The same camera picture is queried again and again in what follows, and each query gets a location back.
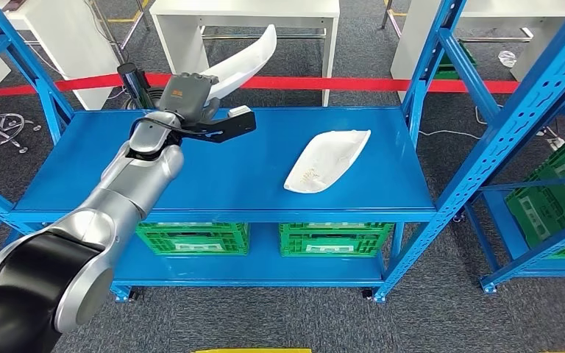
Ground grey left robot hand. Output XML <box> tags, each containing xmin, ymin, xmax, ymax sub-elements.
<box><xmin>157</xmin><ymin>73</ymin><xmax>221</xmax><ymax>123</ymax></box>

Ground plain white plastic part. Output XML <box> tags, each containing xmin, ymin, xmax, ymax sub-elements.
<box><xmin>199</xmin><ymin>24</ymin><xmax>278</xmax><ymax>101</ymax></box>

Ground white plastic part with writing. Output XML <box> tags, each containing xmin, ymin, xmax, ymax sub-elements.
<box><xmin>283</xmin><ymin>129</ymin><xmax>372</xmax><ymax>195</ymax></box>

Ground white table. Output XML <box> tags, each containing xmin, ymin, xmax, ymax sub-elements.
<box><xmin>149</xmin><ymin>0</ymin><xmax>341</xmax><ymax>108</ymax></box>
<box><xmin>389</xmin><ymin>0</ymin><xmax>565</xmax><ymax>103</ymax></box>
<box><xmin>0</xmin><ymin>0</ymin><xmax>123</xmax><ymax>110</ymax></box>

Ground green plastic crate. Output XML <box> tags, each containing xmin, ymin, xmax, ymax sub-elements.
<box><xmin>433</xmin><ymin>51</ymin><xmax>476</xmax><ymax>82</ymax></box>
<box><xmin>135</xmin><ymin>221</ymin><xmax>251</xmax><ymax>257</ymax></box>
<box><xmin>280</xmin><ymin>221</ymin><xmax>394</xmax><ymax>257</ymax></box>
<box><xmin>502</xmin><ymin>134</ymin><xmax>565</xmax><ymax>259</ymax></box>

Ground red barrier belt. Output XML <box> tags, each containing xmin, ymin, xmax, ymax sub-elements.
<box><xmin>0</xmin><ymin>73</ymin><xmax>565</xmax><ymax>97</ymax></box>

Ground chrome tube bar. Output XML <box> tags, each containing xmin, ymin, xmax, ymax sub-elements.
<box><xmin>458</xmin><ymin>29</ymin><xmax>532</xmax><ymax>46</ymax></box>

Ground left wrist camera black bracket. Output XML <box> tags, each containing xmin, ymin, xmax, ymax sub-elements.
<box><xmin>180</xmin><ymin>104</ymin><xmax>257</xmax><ymax>144</ymax></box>

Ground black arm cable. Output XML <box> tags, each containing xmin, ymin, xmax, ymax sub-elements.
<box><xmin>127</xmin><ymin>113</ymin><xmax>207</xmax><ymax>136</ymax></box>

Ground black stanchion post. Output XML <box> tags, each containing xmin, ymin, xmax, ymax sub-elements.
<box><xmin>116</xmin><ymin>62</ymin><xmax>166</xmax><ymax>110</ymax></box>

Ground grey metal frame legs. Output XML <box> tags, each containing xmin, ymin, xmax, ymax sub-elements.
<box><xmin>380</xmin><ymin>0</ymin><xmax>408</xmax><ymax>40</ymax></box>
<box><xmin>87</xmin><ymin>0</ymin><xmax>151</xmax><ymax>64</ymax></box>

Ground white floor cable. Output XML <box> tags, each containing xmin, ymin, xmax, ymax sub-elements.
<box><xmin>419</xmin><ymin>106</ymin><xmax>491</xmax><ymax>142</ymax></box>

